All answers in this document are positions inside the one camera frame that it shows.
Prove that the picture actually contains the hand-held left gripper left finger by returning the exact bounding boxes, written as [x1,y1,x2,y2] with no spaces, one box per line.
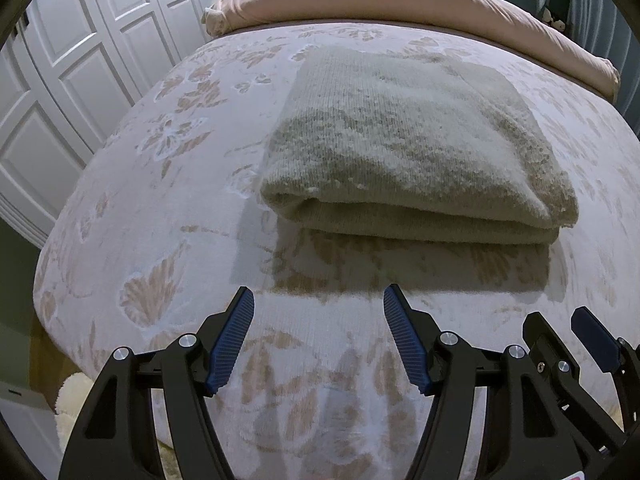
[59,286,256,480]

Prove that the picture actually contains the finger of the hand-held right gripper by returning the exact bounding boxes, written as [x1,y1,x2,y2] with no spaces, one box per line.
[571,306,640,411]
[522,311,626,453]

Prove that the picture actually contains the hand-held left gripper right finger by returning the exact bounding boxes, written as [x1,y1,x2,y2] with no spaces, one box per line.
[382,284,601,480]

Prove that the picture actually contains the beige knitted towel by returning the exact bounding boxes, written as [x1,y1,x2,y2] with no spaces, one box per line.
[260,45,581,247]

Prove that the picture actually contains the floral patterned bed cover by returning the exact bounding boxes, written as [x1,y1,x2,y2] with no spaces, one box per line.
[32,22,640,480]

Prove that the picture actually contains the white fluffy rug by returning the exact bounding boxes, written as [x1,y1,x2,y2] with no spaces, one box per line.
[55,372,181,480]

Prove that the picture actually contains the white panelled wardrobe doors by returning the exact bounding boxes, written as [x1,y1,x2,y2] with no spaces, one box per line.
[0,0,231,248]

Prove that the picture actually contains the grey curtain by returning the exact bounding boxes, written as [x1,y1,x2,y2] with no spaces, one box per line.
[570,0,636,111]

